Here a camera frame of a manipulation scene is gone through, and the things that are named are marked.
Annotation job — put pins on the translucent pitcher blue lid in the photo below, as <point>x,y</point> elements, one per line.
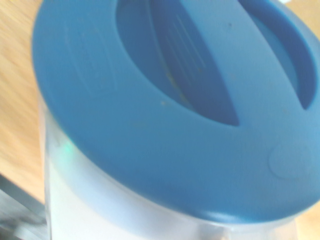
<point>150,150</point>

